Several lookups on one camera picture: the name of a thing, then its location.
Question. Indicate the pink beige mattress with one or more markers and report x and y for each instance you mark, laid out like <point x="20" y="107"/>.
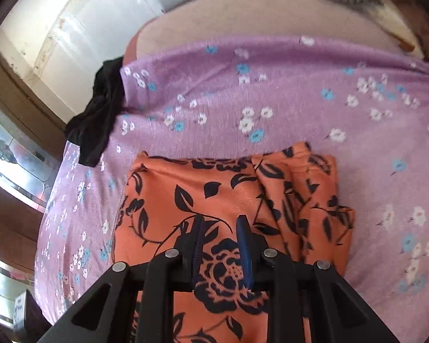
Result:
<point x="253" y="21"/>

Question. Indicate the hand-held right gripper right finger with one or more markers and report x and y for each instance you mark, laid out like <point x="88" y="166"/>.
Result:
<point x="243" y="239"/>

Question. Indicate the black garment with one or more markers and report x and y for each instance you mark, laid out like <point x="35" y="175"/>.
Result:
<point x="100" y="114"/>

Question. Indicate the purple floral bedsheet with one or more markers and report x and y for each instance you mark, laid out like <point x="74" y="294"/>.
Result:
<point x="271" y="89"/>

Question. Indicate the wooden stained glass door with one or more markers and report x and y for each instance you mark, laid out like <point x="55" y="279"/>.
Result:
<point x="14" y="150"/>

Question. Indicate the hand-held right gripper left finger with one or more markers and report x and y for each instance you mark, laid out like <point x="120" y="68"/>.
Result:
<point x="198" y="237"/>

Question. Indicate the orange floral dress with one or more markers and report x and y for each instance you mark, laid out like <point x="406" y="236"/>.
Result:
<point x="171" y="193"/>

